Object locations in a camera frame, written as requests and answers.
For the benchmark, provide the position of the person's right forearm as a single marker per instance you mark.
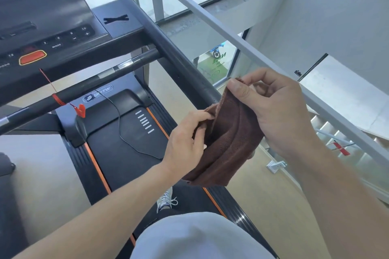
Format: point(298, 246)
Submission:
point(340, 201)

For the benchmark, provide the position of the person's left forearm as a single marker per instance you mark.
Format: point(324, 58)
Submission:
point(91, 222)

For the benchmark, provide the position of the silver stair handrail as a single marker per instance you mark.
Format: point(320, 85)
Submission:
point(334, 136)

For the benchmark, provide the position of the small black wall fixture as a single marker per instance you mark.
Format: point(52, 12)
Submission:
point(297, 73)

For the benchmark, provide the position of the blue scooter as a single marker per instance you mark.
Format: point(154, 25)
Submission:
point(217, 52)

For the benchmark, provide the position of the red tape strip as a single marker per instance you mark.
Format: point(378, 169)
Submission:
point(342, 148)

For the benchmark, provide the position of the person's left grey shoe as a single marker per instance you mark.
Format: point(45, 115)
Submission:
point(164, 201)

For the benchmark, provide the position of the green printed floor mat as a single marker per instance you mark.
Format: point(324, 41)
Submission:
point(212, 70)

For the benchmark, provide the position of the grey metal glass clamp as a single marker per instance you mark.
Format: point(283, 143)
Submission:
point(275, 166)

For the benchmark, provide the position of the grey metal handrail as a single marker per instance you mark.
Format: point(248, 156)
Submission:
point(212, 24)

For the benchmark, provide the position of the person's right hand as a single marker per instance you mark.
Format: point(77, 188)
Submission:
point(282, 116)

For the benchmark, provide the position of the grey staircase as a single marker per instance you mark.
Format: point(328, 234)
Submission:
point(322, 125)

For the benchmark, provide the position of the brown microfibre cloth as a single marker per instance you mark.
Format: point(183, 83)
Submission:
point(231, 140)

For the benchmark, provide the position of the person's left hand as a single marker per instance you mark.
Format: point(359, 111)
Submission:
point(182, 152)

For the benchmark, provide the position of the person's grey shirt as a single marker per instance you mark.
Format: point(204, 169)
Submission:
point(197, 237)

